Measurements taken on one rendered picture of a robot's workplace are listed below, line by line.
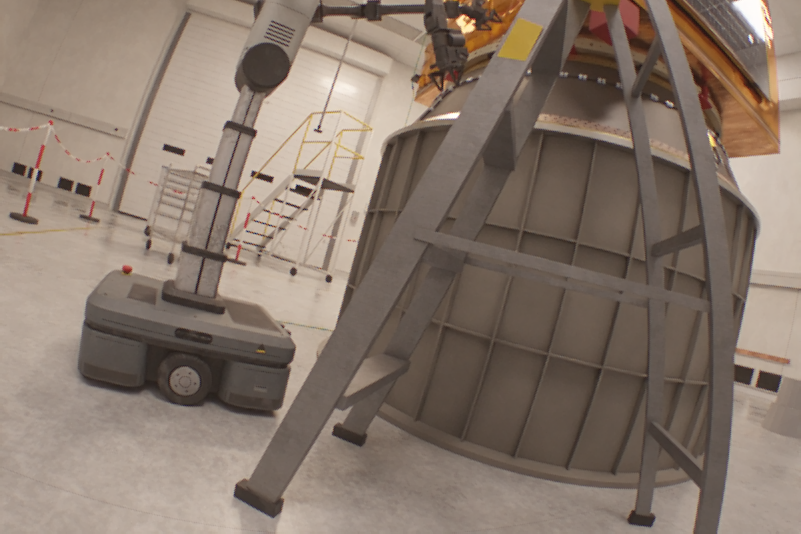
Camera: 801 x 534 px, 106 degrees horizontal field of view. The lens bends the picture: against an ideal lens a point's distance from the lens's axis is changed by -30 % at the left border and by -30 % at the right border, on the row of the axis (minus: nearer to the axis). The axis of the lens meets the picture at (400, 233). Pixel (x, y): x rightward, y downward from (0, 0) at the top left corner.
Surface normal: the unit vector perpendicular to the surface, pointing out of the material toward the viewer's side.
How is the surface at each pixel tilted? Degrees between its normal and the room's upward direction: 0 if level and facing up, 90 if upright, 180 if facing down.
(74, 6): 90
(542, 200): 90
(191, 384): 90
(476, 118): 87
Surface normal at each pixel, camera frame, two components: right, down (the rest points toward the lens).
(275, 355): 0.50, 0.07
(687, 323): 0.19, -0.02
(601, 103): -0.11, -0.58
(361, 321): -0.26, -0.20
